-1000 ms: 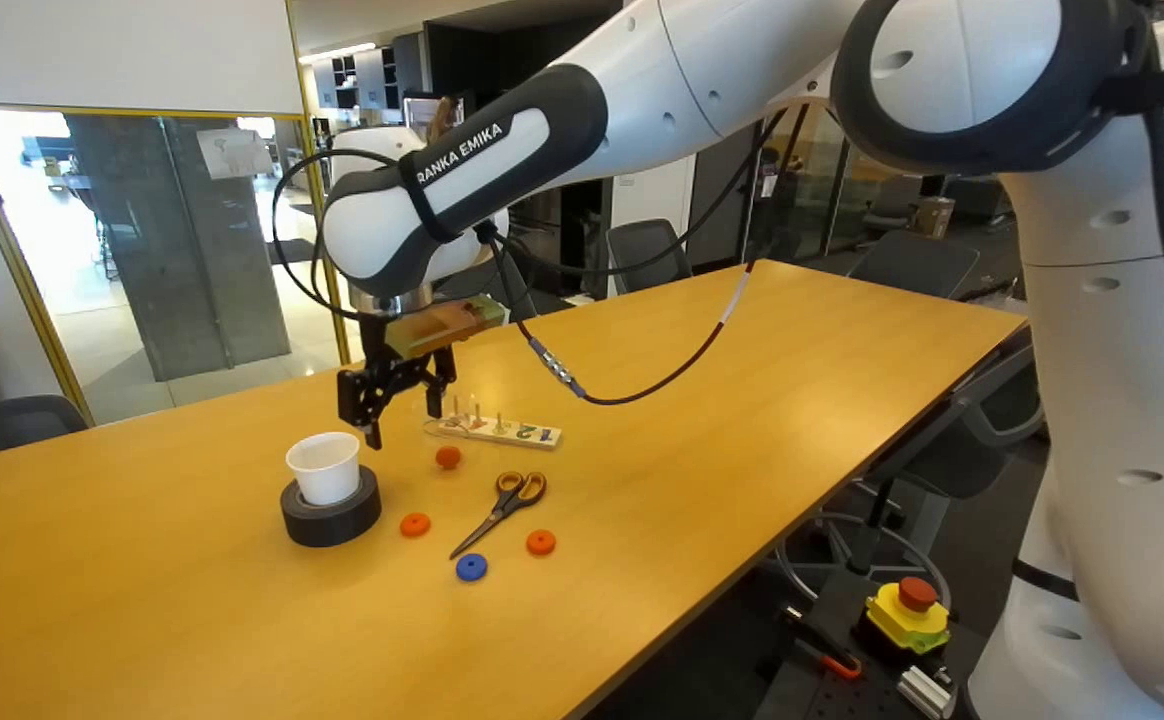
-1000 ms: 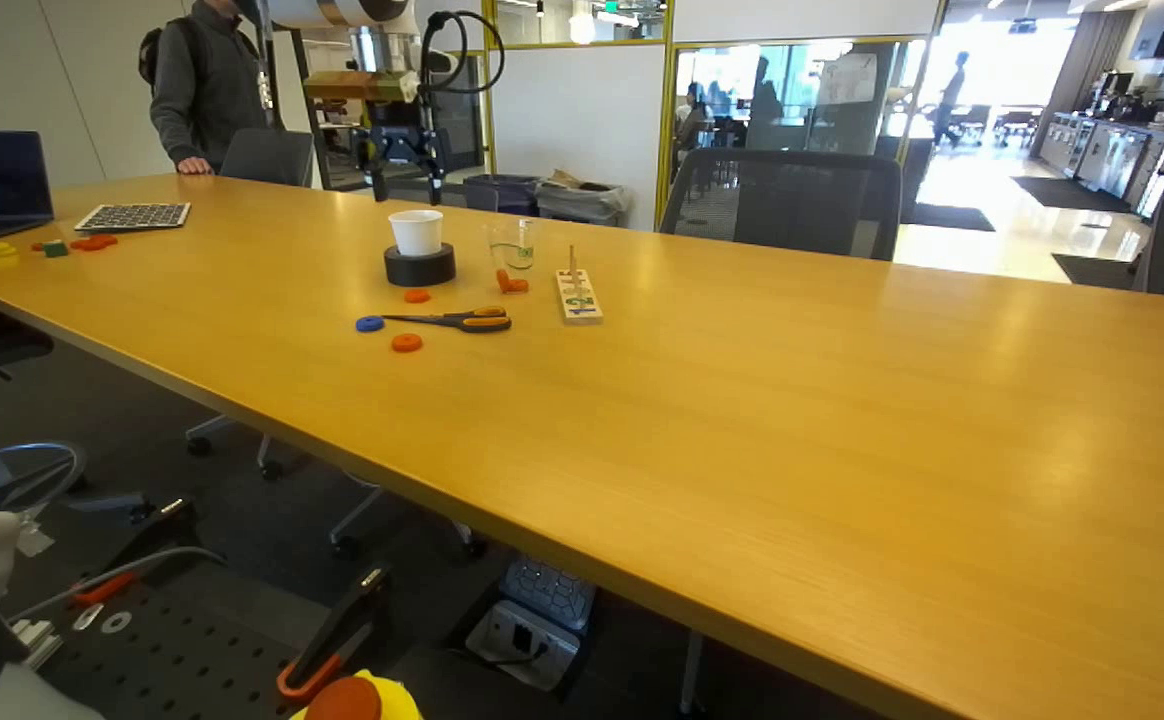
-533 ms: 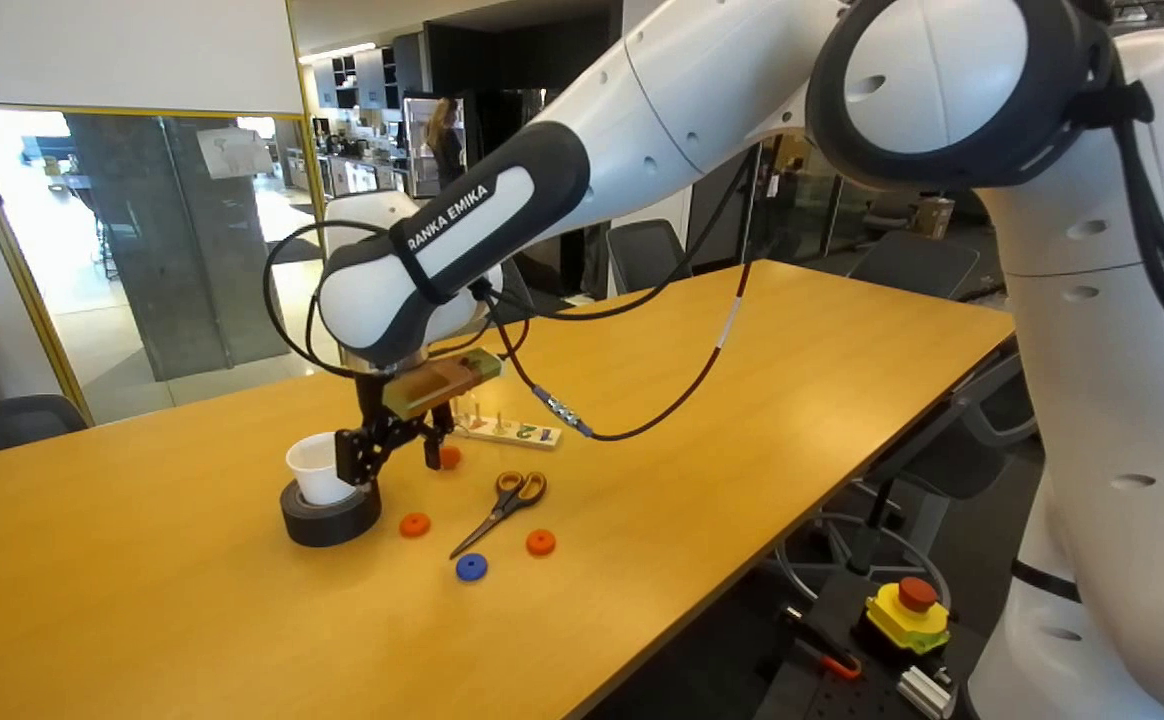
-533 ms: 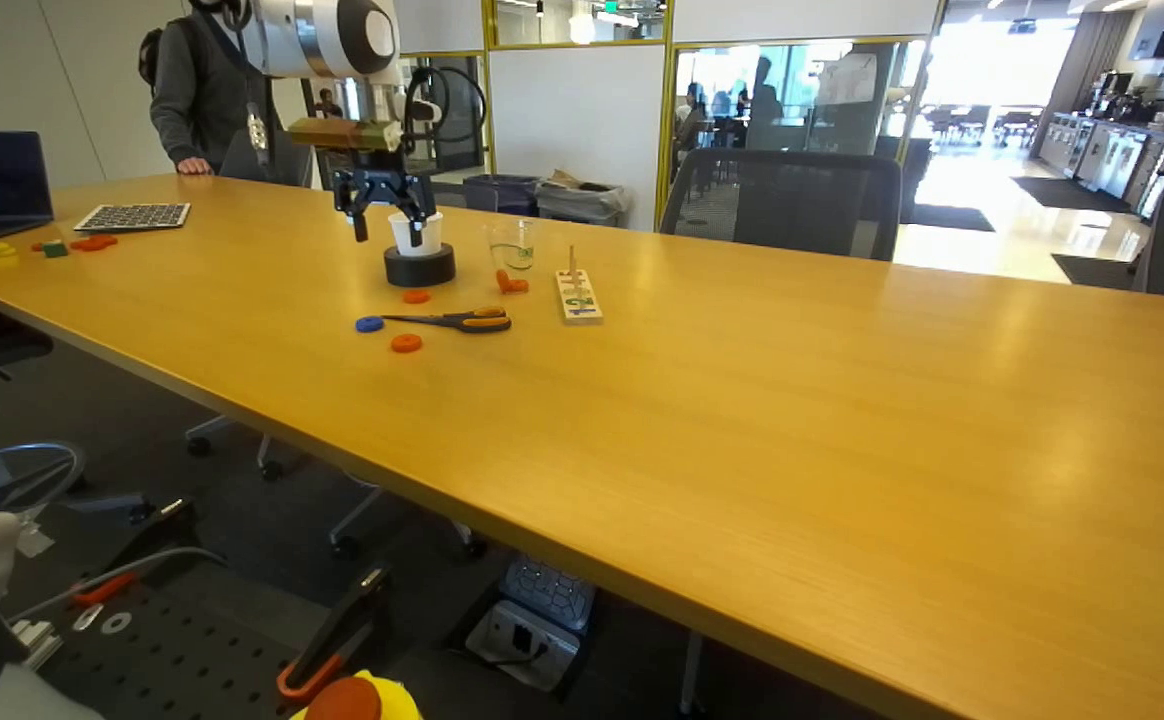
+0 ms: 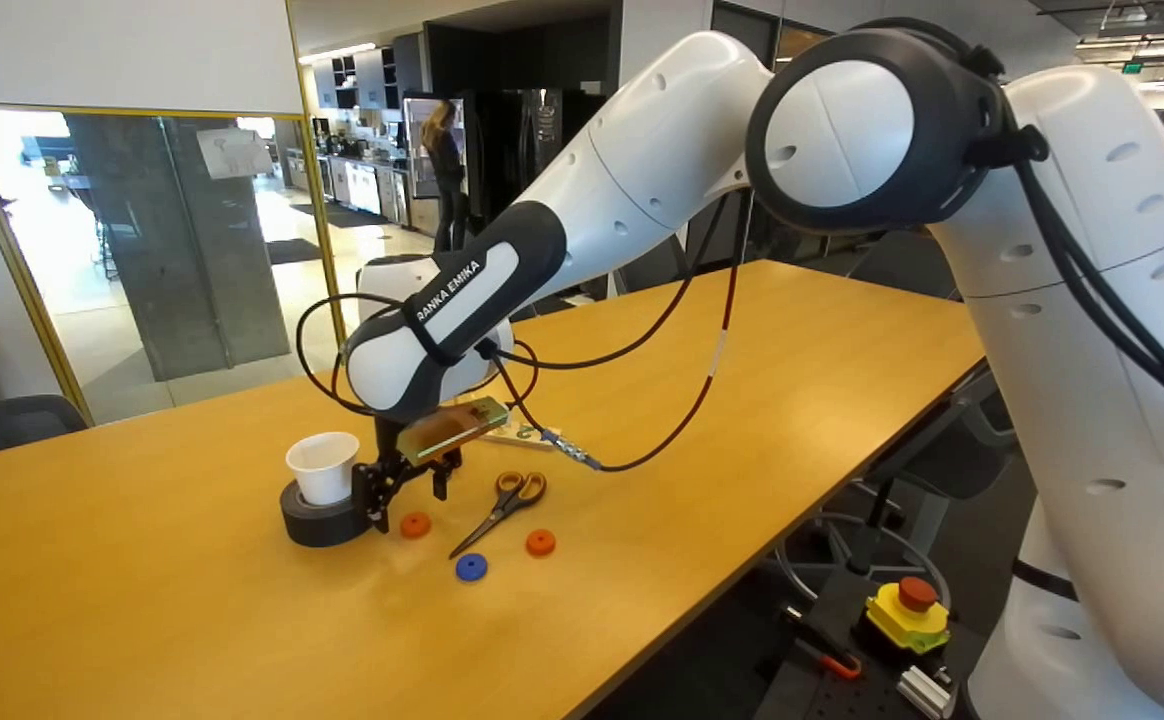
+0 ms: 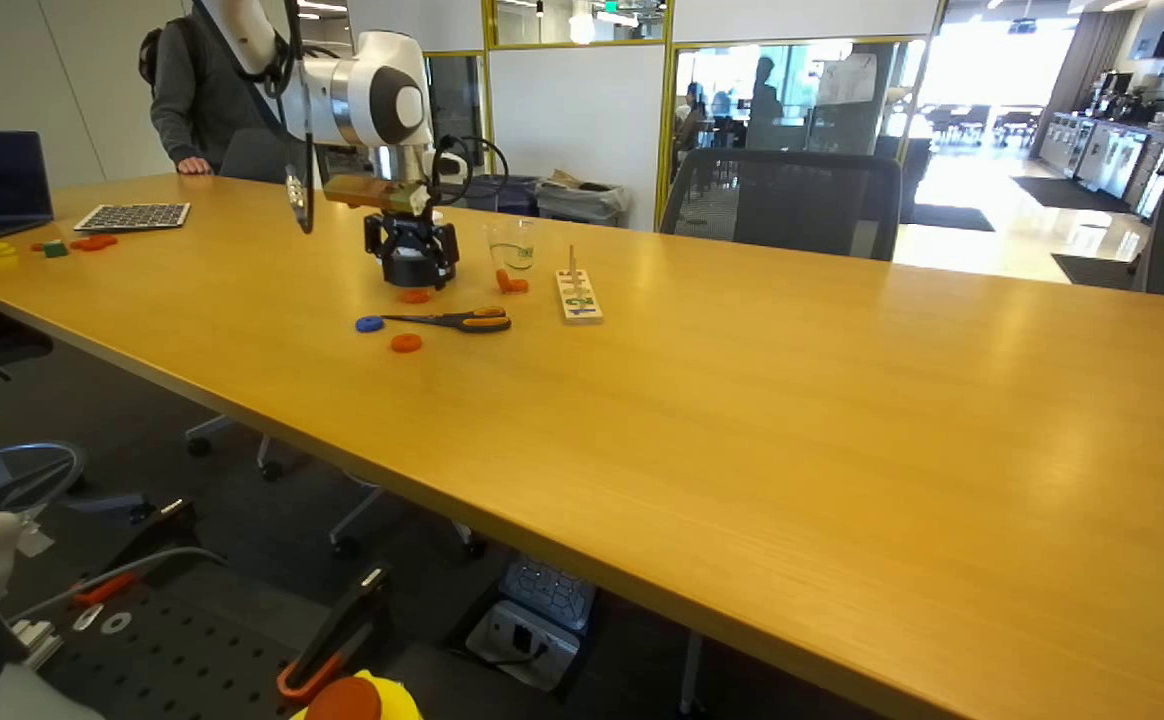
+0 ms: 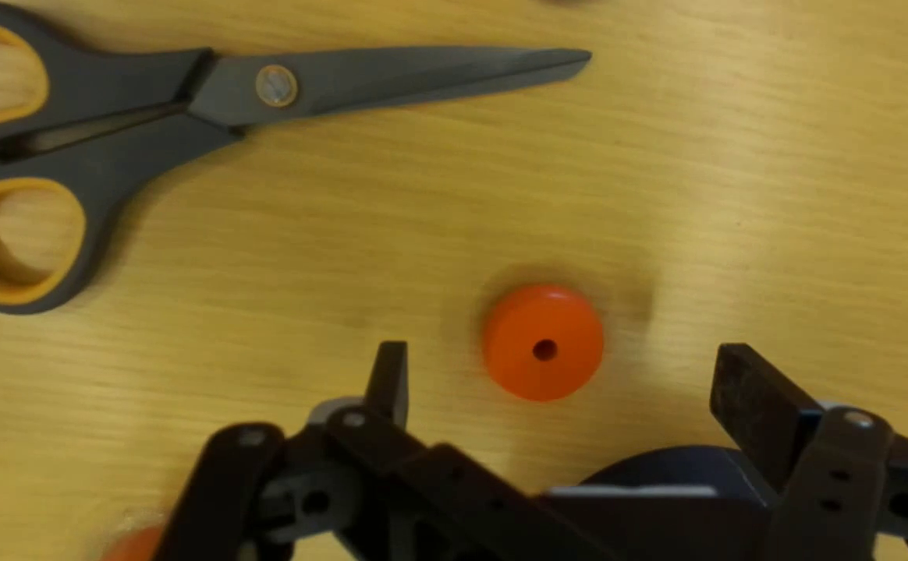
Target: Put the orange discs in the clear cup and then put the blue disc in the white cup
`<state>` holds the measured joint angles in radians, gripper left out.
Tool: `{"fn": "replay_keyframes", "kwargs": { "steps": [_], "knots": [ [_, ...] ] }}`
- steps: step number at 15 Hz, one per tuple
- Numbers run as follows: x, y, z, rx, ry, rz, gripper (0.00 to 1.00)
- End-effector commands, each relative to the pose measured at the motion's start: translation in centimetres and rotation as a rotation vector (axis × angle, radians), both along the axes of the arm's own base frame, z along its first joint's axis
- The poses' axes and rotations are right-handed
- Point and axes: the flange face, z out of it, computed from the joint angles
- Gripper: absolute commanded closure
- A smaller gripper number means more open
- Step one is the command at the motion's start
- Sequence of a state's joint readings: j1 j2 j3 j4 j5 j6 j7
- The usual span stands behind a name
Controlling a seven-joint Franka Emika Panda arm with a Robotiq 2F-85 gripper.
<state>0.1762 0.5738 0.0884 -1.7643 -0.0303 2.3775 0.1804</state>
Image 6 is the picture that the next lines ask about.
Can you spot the office chair wheel base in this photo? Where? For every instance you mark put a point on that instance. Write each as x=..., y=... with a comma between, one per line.
x=201, y=432
x=360, y=516

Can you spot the clear plastic cup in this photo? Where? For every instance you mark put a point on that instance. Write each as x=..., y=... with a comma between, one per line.
x=511, y=244

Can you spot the grey floor power box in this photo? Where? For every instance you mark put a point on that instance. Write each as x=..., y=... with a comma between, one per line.
x=525, y=642

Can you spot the person in dark jacket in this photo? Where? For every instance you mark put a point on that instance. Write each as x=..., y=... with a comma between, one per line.
x=185, y=104

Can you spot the small green block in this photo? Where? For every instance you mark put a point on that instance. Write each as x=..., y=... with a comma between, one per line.
x=59, y=250

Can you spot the flat red piece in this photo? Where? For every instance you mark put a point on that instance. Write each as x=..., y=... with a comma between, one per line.
x=95, y=244

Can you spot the silver metal tab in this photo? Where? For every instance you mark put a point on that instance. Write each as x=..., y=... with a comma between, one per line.
x=84, y=616

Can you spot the orange disc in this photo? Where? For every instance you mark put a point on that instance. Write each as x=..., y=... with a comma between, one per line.
x=405, y=346
x=412, y=297
x=515, y=286

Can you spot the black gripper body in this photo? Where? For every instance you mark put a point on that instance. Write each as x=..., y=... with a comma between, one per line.
x=411, y=235

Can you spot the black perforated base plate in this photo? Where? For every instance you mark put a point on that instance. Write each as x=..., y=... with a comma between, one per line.
x=194, y=664

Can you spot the grey keypad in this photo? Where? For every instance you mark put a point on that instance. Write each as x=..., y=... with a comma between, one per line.
x=132, y=217

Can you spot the background person dark clothes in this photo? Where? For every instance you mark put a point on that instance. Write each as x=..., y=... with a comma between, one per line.
x=765, y=99

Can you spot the blue disc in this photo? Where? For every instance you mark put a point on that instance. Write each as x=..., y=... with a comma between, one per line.
x=368, y=325

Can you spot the yellow framed glass partition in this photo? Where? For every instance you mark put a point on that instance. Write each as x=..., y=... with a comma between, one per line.
x=580, y=134

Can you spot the grey bag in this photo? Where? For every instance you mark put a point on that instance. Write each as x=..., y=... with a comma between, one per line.
x=586, y=200

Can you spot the black orange clamp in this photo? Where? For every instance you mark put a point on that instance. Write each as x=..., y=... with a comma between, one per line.
x=162, y=534
x=340, y=625

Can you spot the white paper sign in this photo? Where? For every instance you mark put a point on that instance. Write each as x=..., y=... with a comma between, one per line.
x=850, y=82

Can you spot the grey orange scissors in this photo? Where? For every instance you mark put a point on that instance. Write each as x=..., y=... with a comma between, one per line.
x=440, y=321

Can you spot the yellow red emergency stop button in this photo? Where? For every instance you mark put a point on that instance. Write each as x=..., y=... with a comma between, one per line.
x=360, y=703

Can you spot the wooden number puzzle board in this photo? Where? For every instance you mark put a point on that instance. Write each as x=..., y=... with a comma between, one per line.
x=576, y=297

